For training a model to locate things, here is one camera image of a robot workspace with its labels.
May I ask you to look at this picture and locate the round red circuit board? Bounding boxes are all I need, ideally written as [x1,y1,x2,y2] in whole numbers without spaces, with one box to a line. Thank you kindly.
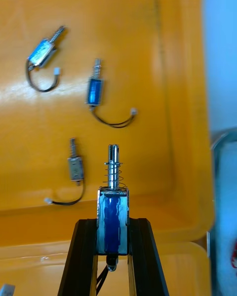
[230,241,237,269]

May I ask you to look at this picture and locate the blue label metal solenoid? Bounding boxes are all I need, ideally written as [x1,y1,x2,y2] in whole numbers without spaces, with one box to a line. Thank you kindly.
[95,144,130,296]
[86,58,138,129]
[25,25,67,93]

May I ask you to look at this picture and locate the yellow-orange plastic bin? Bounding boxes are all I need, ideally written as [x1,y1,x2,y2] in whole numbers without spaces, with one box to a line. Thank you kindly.
[0,0,215,247]
[0,240,212,296]

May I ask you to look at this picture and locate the grey metal solenoid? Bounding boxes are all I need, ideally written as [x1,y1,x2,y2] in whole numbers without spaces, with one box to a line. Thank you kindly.
[0,283,16,296]
[43,137,86,206]

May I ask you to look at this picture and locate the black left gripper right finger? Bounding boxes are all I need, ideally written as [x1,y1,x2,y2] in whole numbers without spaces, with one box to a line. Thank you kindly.
[126,218,170,296]

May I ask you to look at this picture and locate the steel tray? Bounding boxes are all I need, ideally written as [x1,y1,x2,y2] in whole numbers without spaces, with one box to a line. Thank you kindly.
[206,127,237,296]

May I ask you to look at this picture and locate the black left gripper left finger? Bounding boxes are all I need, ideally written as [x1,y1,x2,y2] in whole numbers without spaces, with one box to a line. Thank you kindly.
[57,218,99,296]

